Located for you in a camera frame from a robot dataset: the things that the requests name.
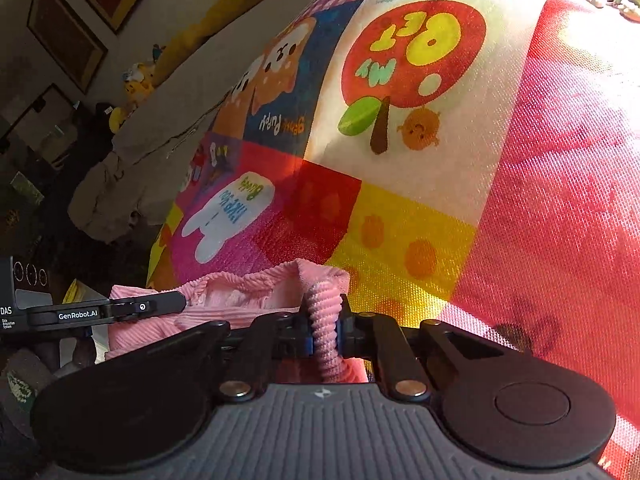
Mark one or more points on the grey bed sheet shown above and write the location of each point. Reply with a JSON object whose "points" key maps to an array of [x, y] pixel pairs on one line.
{"points": [[165, 125]]}

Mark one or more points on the narrow framed picture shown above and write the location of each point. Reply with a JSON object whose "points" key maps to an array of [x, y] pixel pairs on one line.
{"points": [[67, 35]]}

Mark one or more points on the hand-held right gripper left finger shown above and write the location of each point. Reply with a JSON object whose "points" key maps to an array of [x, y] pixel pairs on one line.
{"points": [[265, 345]]}

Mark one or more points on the black framed board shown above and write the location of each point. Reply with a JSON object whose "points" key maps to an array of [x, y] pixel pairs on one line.
{"points": [[35, 125]]}

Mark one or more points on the small yellow plush toy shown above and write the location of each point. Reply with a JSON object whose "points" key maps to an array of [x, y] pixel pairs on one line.
{"points": [[117, 117]]}

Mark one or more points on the pink ribbed garment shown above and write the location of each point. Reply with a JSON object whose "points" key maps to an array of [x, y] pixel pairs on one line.
{"points": [[240, 295]]}

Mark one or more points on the long yellow pillow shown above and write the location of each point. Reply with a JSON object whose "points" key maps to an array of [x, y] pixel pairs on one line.
{"points": [[210, 15]]}

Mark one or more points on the colourful cartoon printed mat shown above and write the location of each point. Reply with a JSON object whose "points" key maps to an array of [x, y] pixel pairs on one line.
{"points": [[400, 210]]}

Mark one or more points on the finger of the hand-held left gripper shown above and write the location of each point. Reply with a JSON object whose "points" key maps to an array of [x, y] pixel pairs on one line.
{"points": [[150, 304]]}

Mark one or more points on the dark cloth with green print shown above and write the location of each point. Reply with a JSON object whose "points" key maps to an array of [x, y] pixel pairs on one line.
{"points": [[20, 385]]}

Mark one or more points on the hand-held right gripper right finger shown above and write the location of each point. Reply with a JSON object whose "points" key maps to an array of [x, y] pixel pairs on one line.
{"points": [[362, 335]]}

